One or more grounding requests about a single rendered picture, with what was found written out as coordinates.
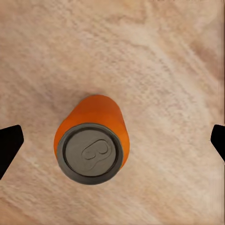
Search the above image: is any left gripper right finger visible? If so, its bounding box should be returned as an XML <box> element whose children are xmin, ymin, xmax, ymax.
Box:
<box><xmin>210</xmin><ymin>124</ymin><xmax>225</xmax><ymax>161</ymax></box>

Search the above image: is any can of soda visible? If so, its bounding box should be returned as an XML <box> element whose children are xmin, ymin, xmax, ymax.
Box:
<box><xmin>54</xmin><ymin>94</ymin><xmax>130</xmax><ymax>185</ymax></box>

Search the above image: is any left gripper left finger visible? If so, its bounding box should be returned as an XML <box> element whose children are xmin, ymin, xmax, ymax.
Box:
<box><xmin>0</xmin><ymin>125</ymin><xmax>24</xmax><ymax>180</ymax></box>

